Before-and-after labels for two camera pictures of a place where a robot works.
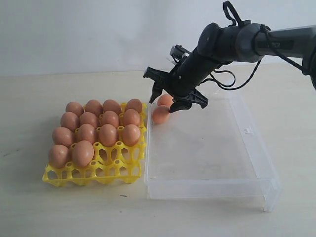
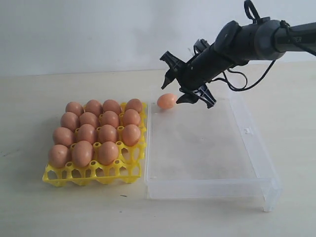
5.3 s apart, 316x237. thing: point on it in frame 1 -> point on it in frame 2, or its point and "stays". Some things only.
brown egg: (165, 99) stays
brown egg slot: (111, 105) stays
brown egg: (160, 113) -> (107, 152)
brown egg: (131, 135) stays
